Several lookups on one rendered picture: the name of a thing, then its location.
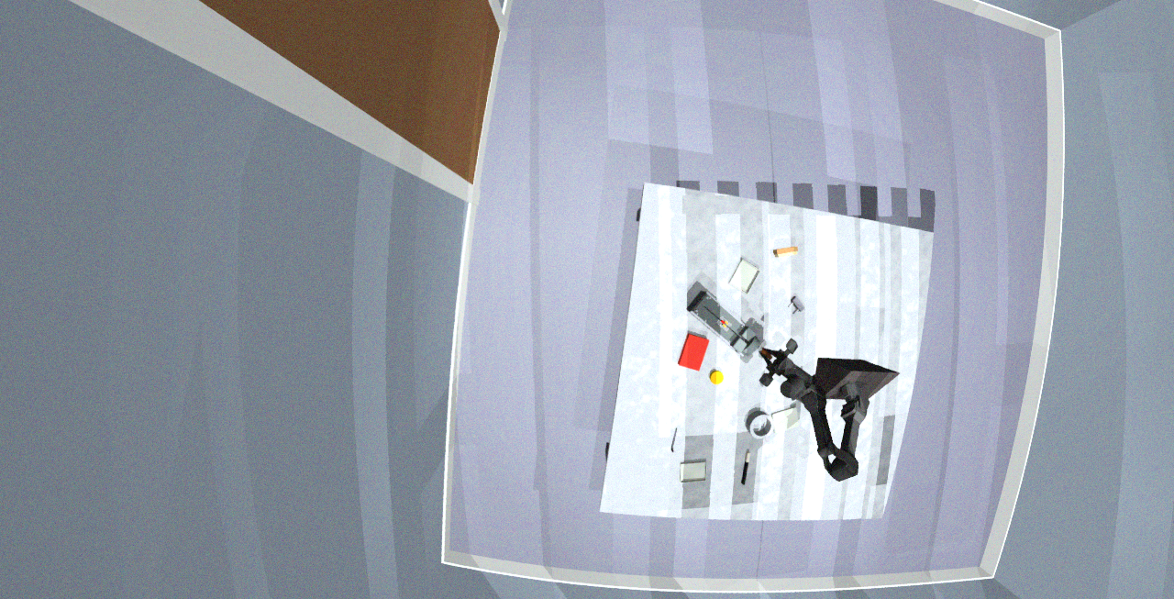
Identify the red rectangular block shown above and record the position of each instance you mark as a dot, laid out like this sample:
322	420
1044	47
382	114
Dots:
693	351

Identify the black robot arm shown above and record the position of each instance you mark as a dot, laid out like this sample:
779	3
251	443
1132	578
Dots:
801	386

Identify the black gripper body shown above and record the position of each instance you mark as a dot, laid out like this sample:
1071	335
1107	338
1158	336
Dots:
766	379

